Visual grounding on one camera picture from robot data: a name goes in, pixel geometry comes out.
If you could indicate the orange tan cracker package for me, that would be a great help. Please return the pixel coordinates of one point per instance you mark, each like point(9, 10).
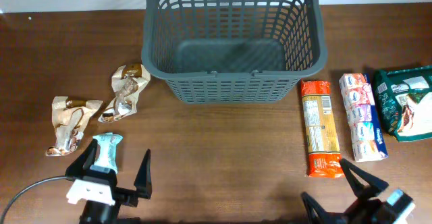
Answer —
point(321, 136)

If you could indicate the crumpled brown wrapper right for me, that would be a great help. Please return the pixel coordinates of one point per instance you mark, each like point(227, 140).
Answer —
point(127, 82)

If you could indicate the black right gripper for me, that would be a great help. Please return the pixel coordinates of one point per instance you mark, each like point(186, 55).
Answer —
point(355, 209)

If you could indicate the grey plastic basket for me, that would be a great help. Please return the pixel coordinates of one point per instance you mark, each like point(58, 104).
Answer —
point(233, 51)

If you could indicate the green white snack bag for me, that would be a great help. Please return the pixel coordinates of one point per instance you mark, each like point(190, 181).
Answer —
point(403, 100)

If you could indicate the crumpled brown wrapper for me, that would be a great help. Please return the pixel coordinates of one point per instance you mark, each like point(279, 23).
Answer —
point(127, 82)
point(70, 117)

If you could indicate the light teal wrapped packet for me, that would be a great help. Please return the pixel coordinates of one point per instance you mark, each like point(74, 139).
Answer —
point(107, 152)

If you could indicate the crumpled brown wrapper left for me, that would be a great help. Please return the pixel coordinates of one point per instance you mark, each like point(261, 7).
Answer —
point(70, 117)

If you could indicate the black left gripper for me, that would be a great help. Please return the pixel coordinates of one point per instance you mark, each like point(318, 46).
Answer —
point(119, 190)

